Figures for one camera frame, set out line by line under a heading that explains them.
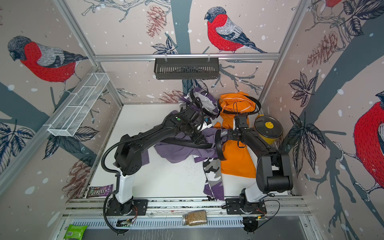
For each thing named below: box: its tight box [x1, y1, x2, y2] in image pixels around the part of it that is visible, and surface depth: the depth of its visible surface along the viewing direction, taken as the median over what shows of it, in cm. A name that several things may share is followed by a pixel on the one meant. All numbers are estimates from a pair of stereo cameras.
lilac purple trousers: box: [141, 128, 219, 166], surface depth 90 cm
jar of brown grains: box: [182, 210, 207, 226], surface depth 68 cm
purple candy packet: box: [86, 184, 114, 198], surface depth 80 cm
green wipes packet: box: [64, 224, 88, 240], surface depth 68 cm
